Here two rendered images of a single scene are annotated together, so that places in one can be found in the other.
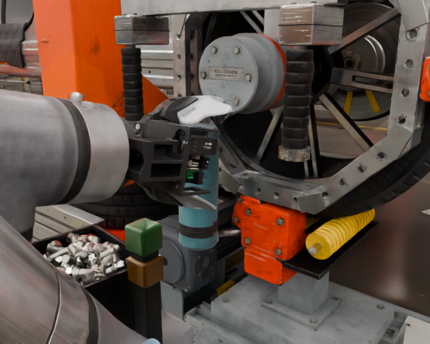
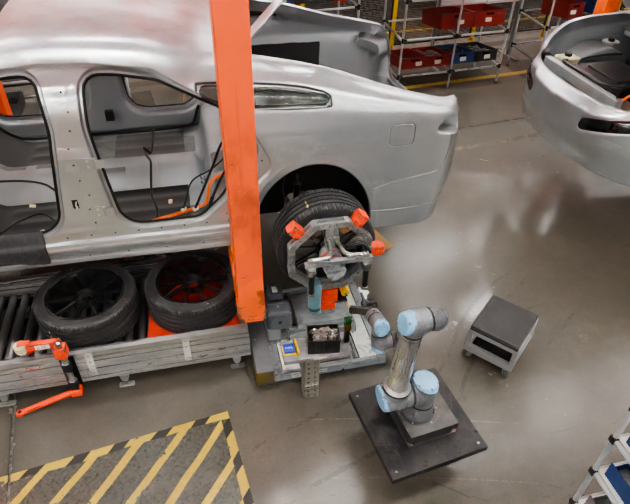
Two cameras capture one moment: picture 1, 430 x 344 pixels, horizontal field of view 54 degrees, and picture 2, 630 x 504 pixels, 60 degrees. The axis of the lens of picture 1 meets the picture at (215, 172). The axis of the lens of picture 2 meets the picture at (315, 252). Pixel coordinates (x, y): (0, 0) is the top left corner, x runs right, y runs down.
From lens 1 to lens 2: 311 cm
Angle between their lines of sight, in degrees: 51
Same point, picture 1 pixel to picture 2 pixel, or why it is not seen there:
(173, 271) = (285, 324)
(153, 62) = (207, 238)
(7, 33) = (16, 243)
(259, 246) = (327, 301)
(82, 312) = not seen: hidden behind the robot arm
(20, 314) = not seen: hidden behind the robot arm
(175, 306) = (276, 335)
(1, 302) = not seen: hidden behind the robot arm
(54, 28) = (251, 272)
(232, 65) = (338, 270)
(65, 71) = (257, 284)
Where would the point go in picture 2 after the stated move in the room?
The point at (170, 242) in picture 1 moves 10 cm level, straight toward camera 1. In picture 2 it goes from (283, 315) to (295, 321)
